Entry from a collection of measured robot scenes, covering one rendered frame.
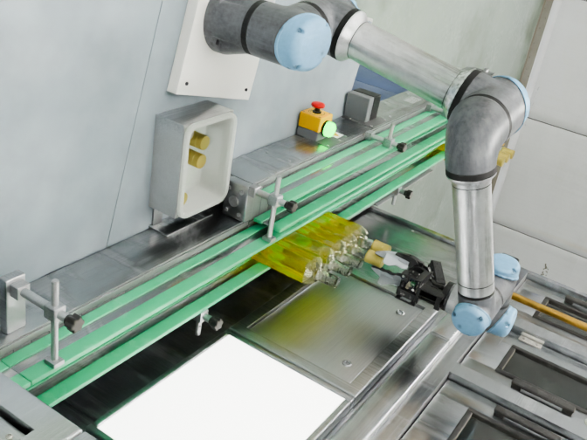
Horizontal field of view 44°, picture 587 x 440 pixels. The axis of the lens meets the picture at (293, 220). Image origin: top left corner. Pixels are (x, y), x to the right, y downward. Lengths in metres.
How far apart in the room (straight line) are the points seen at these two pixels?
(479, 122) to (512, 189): 6.56
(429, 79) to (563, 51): 6.05
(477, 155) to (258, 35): 0.50
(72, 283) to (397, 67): 0.78
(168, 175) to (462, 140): 0.63
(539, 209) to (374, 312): 6.14
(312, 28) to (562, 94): 6.21
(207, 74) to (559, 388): 1.11
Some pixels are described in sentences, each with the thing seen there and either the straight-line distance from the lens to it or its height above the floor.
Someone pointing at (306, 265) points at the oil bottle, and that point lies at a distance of 1.69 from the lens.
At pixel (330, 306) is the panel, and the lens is 1.84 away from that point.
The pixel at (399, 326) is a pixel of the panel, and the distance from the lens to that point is 1.83.
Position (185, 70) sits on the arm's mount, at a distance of 1.56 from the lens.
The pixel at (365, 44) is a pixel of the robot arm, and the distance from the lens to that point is 1.56.
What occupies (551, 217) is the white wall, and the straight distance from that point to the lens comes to 7.91.
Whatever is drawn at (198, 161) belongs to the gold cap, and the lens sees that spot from 1.63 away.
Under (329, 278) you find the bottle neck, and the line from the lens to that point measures 1.69.
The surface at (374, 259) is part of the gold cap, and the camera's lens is 1.82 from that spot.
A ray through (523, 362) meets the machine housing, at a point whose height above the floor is 1.56.
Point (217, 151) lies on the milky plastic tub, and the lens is 1.69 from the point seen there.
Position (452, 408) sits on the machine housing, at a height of 1.48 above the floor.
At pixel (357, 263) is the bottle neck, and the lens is 1.78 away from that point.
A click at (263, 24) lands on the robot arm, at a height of 0.91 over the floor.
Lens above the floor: 1.73
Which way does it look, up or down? 25 degrees down
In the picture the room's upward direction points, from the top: 114 degrees clockwise
